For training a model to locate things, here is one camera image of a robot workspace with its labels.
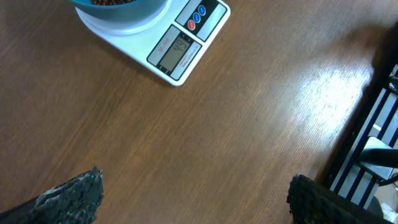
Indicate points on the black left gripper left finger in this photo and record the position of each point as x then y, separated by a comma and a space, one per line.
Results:
75, 201

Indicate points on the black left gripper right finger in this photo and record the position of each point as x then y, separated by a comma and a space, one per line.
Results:
310, 202

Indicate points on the white digital kitchen scale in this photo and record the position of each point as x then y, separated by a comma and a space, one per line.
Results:
171, 41

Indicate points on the red beans in bowl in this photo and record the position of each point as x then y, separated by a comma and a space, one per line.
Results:
111, 2

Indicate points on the blue plastic bowl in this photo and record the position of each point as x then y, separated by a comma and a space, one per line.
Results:
137, 10

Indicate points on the black metal frame rack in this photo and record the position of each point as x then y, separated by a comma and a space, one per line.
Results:
365, 170

